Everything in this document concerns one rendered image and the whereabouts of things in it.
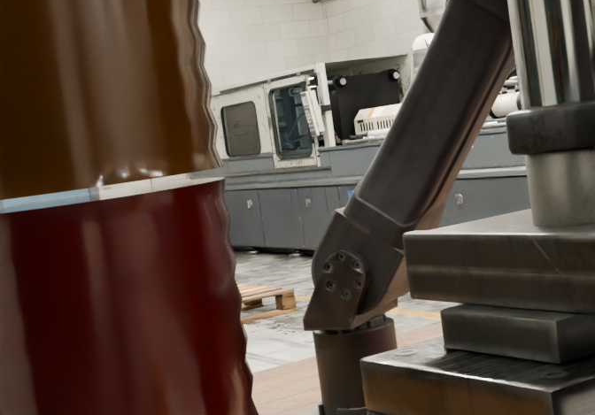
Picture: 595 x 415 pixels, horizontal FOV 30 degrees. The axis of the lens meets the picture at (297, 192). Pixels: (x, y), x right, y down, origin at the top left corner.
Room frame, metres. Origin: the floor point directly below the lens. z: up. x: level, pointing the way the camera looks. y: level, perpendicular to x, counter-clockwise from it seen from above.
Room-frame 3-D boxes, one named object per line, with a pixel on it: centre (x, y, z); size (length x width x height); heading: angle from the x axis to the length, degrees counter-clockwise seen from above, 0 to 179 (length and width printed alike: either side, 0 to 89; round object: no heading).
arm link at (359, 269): (0.83, -0.04, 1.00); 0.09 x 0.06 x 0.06; 150
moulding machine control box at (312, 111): (9.37, -0.25, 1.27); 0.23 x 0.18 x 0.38; 119
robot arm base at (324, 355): (0.84, -0.03, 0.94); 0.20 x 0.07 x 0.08; 122
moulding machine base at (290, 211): (9.76, -0.62, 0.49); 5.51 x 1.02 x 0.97; 29
